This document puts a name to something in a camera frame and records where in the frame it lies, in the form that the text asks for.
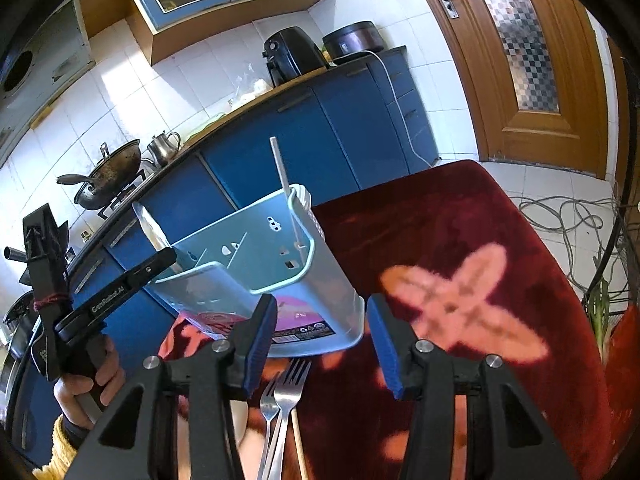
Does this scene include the red floral tablecloth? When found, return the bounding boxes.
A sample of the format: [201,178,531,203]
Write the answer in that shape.
[160,159,613,480]

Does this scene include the black air fryer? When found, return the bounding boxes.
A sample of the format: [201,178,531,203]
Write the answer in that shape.
[261,26,328,88]

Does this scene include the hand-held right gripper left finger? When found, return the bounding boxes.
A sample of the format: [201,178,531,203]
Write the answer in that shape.
[65,294,279,480]

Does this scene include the white power cable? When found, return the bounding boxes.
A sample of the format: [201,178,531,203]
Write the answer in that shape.
[327,50,438,167]

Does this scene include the steel kettle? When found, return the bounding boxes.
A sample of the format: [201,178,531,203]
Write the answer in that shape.
[146,131,182,167]

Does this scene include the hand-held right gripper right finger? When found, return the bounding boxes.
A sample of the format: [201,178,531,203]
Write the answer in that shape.
[366,293,581,480]

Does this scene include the clear plastic bag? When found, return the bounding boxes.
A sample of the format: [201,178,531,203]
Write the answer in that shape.
[227,62,275,108]

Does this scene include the white range hood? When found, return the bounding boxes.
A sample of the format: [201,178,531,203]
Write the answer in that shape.
[0,0,97,158]

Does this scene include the gas stove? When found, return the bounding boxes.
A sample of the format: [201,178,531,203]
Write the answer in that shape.
[97,160,161,220]

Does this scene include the person's left hand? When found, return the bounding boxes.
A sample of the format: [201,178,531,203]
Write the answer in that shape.
[54,335,126,428]

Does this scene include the black wok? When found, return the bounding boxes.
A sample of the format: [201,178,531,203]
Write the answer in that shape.
[56,141,143,211]

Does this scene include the large steel fork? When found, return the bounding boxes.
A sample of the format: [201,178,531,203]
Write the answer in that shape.
[257,358,312,480]

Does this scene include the black frying pan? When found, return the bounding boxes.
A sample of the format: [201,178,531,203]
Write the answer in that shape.
[2,290,38,356]

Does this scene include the black metal frame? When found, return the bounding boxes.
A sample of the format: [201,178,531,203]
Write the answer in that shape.
[582,180,632,306]

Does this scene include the dark rice cooker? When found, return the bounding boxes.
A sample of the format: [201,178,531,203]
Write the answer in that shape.
[321,21,386,66]

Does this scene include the small steel fork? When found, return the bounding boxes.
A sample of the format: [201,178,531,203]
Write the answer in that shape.
[255,372,284,480]

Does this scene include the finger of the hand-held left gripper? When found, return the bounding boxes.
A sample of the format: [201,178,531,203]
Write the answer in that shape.
[120,249,178,291]

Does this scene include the white perforated basket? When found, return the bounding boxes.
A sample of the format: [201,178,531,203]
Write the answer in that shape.
[289,185,326,241]

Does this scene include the wooden door with glass panel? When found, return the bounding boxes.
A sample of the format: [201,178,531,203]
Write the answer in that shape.
[405,0,626,178]

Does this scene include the green onions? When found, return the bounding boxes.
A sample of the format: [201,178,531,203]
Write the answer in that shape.
[582,255,613,356]

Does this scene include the light blue utensil holder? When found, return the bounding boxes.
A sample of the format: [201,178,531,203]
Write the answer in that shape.
[150,185,365,358]

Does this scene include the grey floor cables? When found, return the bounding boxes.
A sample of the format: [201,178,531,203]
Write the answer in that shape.
[517,180,623,291]

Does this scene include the blue kitchen base cabinet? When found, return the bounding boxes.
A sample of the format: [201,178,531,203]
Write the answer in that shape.
[10,46,441,466]

